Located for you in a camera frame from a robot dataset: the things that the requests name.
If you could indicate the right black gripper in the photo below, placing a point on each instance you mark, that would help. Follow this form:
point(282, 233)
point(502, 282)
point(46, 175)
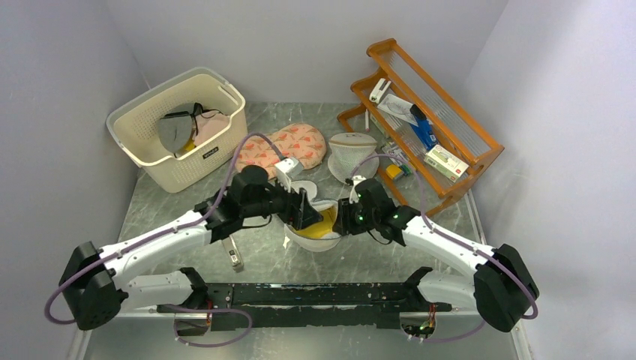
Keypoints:
point(343, 224)

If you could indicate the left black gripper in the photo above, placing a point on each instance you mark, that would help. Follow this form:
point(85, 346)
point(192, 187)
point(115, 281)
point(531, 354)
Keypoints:
point(298, 211)

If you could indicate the yellow bra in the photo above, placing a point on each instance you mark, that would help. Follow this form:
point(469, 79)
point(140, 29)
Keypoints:
point(323, 229)

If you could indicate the white cylindrical mesh laundry bag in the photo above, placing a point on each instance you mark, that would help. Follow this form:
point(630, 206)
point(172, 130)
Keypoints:
point(319, 204)

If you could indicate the grey black bra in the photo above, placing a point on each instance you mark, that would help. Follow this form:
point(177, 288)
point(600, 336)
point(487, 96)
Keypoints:
point(177, 128)

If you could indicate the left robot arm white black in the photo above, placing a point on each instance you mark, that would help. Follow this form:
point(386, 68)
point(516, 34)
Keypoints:
point(149, 253)

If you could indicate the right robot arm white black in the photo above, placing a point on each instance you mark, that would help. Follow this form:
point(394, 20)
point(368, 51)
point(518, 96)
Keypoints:
point(457, 248)

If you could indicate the white mesh bag beige rim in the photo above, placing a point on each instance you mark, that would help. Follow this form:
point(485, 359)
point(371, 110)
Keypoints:
point(348, 150)

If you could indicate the pink floral mesh laundry bag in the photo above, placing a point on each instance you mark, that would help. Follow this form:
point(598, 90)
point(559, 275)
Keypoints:
point(301, 141)

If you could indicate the cream plastic laundry basket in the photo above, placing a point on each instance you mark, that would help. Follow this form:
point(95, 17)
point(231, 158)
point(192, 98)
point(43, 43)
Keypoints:
point(134, 129)

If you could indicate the yellow block on rack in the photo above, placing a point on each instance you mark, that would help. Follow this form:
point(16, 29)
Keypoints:
point(394, 172)

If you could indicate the pack of coloured markers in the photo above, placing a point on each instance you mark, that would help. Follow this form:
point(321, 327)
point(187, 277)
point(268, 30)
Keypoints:
point(398, 157)

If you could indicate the orange wooden shelf rack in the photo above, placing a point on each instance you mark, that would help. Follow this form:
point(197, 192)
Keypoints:
point(456, 130)

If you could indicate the white green box on rack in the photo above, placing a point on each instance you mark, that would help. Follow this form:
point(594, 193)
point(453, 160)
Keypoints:
point(446, 163)

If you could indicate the silver black stapler on table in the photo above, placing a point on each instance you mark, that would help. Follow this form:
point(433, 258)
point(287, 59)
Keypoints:
point(232, 251)

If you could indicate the blue tool on rack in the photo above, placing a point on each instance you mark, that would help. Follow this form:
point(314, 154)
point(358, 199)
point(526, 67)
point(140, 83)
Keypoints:
point(423, 128)

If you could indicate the white pen by rack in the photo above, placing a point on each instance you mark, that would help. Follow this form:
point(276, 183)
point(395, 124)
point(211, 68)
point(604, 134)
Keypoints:
point(367, 121)

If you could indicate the white plastic packet on rack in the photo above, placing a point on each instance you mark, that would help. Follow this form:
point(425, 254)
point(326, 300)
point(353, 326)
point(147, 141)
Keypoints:
point(397, 107)

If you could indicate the white stapler on rack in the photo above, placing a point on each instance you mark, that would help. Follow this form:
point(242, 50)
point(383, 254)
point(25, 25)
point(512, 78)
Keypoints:
point(377, 93)

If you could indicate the pink cloth in basket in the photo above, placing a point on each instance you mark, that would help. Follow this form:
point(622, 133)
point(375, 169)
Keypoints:
point(209, 124)

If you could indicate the yellow item in basket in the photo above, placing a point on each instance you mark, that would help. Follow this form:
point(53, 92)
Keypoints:
point(189, 146)

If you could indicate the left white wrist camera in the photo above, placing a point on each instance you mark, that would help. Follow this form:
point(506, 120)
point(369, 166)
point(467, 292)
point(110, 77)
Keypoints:
point(286, 169)

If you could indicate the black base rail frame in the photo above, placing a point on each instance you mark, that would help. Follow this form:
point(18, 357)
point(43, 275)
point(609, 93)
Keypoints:
point(268, 305)

